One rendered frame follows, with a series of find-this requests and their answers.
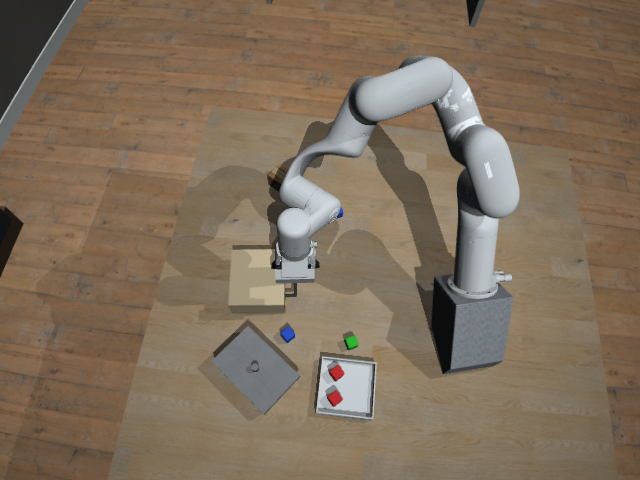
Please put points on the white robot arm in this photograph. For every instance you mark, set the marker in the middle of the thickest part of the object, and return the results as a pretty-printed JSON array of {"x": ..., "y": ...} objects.
[{"x": 481, "y": 149}]

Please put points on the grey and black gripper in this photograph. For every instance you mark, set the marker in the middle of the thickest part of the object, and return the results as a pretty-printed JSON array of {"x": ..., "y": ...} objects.
[{"x": 312, "y": 262}]

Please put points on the red block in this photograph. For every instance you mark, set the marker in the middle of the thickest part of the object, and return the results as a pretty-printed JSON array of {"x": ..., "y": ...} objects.
[
  {"x": 334, "y": 398},
  {"x": 336, "y": 373}
]

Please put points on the green block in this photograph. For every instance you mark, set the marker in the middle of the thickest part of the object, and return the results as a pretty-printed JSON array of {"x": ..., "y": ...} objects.
[{"x": 351, "y": 342}]

